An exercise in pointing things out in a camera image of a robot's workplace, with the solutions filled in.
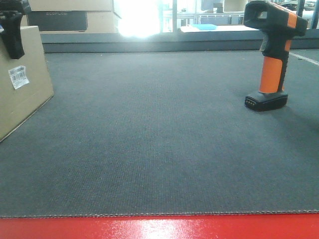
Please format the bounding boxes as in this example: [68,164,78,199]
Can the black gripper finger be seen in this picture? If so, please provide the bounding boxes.
[0,11,24,59]

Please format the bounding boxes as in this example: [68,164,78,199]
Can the brown cardboard package box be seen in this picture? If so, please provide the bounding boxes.
[0,26,54,141]

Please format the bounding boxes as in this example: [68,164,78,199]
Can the orange black barcode scanner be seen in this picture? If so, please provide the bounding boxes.
[244,0,308,112]

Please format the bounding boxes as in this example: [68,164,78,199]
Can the white barcode label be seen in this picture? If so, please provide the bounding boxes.
[8,66,29,90]

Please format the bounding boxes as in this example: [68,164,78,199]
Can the stacked cardboard boxes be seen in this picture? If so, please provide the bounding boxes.
[21,0,122,34]

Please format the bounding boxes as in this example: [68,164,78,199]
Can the blue tray on table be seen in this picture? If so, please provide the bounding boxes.
[191,24,217,31]

